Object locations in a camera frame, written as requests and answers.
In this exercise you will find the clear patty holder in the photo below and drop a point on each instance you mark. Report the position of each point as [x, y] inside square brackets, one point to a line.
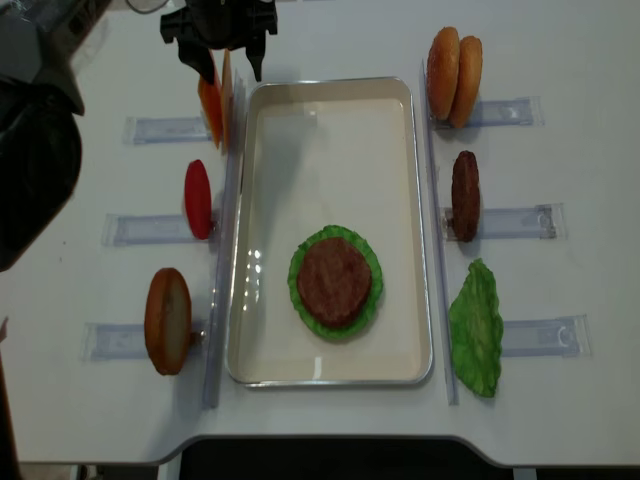
[545, 221]

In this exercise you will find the standing brown meat patty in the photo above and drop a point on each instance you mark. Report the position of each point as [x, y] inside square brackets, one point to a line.
[465, 193]

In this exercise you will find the left long acrylic rail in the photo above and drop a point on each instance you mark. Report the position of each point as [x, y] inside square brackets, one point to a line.
[226, 235]

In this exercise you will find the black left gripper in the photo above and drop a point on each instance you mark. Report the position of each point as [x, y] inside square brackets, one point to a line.
[217, 25]

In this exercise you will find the sliced bread bun half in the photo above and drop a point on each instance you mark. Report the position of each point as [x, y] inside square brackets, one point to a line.
[168, 321]

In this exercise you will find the clear lettuce holder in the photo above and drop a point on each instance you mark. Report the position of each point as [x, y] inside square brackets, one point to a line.
[565, 337]

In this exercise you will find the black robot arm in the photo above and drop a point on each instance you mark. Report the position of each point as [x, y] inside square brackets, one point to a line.
[41, 148]

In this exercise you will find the clear bun holder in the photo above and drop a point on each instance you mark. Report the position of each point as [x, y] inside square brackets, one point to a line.
[523, 111]

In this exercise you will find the long acrylic rail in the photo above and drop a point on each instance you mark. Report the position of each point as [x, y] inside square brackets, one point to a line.
[432, 182]
[226, 235]

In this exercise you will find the white rectangular tray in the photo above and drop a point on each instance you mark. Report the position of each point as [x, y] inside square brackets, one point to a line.
[318, 153]

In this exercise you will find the clear bread holder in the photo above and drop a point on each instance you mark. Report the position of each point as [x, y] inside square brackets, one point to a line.
[106, 342]

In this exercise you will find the green lettuce leaf on tray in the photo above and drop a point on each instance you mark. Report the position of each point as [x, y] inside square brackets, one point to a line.
[368, 312]

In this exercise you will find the right long acrylic rail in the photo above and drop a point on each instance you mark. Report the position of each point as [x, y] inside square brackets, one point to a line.
[432, 182]

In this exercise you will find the brown meat patty on tray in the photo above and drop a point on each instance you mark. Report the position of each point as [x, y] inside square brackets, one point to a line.
[334, 282]

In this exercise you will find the sesame bun top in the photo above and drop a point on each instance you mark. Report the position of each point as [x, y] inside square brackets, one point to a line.
[442, 72]

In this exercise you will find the orange cheese slice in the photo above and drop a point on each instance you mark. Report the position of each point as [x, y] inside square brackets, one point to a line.
[210, 98]

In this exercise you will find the plain bun half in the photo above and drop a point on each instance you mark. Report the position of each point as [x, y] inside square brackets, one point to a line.
[469, 79]

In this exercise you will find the clear cheese holder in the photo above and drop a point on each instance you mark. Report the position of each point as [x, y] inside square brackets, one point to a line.
[139, 131]

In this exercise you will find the standing green lettuce leaf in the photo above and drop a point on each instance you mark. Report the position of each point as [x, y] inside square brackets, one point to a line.
[477, 329]

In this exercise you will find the red tomato slice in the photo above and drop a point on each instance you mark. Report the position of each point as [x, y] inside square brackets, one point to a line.
[197, 200]

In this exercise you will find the clear tomato holder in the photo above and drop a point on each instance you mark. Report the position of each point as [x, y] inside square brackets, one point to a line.
[130, 230]

